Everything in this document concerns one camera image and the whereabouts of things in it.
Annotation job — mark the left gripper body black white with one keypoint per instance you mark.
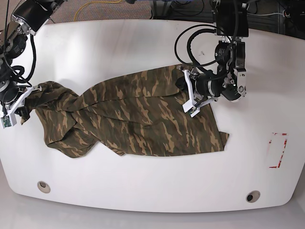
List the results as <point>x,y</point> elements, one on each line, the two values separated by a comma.
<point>200,92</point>

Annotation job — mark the right table cable grommet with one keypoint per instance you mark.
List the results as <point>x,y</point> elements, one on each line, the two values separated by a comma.
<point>253,196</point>

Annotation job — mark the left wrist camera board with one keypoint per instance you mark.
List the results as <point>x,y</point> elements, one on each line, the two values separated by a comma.
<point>191,110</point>

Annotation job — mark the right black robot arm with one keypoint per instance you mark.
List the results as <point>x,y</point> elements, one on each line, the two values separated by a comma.
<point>22,25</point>

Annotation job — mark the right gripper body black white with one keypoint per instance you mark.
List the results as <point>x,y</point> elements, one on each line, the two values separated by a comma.
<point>16,97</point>

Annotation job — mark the camouflage t-shirt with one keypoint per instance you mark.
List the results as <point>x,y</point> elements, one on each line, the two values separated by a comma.
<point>139,114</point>

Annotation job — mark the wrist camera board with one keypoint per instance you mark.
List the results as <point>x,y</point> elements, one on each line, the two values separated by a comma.
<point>191,110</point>
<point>8,121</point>

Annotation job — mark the red tape rectangle marking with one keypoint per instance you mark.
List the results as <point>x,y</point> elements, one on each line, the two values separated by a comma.
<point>276,149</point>

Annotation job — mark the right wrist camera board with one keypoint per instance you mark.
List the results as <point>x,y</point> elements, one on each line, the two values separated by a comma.
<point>8,121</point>

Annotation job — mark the left table cable grommet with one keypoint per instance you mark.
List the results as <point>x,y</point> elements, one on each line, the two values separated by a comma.
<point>43,187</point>

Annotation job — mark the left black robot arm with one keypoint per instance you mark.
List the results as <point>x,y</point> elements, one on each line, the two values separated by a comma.
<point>226,74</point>

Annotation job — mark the table cable grommet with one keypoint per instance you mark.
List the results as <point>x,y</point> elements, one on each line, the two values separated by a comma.
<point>43,187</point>
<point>253,196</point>

